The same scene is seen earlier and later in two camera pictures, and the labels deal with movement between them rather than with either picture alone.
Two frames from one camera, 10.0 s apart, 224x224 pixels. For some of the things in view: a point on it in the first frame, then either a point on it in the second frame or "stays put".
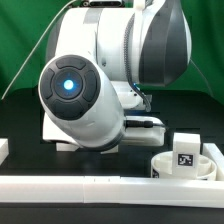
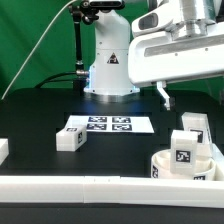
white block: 186,153 stays put
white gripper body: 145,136 -> 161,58
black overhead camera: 102,4 stays put
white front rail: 169,192 stays put
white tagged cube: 112,150 -> 199,122
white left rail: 4,149 stays put
